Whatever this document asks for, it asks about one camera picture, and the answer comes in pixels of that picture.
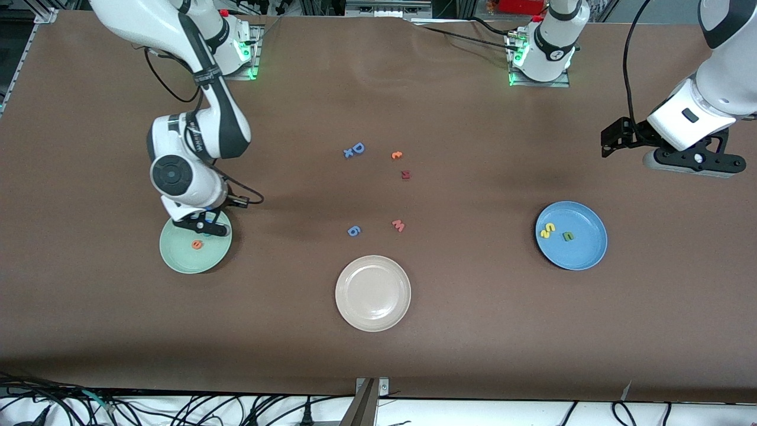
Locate beige plate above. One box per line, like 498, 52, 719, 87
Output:
335, 255, 412, 333

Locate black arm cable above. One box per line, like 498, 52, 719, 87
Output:
624, 0, 651, 128
144, 47, 265, 206

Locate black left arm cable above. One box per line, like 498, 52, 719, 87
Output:
624, 0, 651, 128

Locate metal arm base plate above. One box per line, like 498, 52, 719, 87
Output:
222, 25, 262, 80
509, 30, 571, 88

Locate red box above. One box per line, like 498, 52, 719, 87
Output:
496, 0, 548, 16

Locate silver aluminium extrusion rail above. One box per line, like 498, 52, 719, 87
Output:
345, 0, 434, 18

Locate blue plate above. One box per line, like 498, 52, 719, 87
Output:
535, 201, 609, 272

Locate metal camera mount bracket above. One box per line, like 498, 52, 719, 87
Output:
340, 377, 391, 426

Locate black table cable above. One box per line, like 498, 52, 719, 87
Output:
412, 22, 516, 53

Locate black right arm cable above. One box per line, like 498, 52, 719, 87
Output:
144, 47, 265, 206

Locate black floor cable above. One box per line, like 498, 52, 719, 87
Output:
611, 401, 639, 426

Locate light green plate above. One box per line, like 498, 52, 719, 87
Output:
159, 216, 233, 275

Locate teal floor cable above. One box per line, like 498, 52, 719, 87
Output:
80, 388, 116, 415

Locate aluminium table frame rail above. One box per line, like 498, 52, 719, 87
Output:
0, 7, 60, 119

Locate brown table cover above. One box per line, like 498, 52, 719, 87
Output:
0, 11, 757, 404

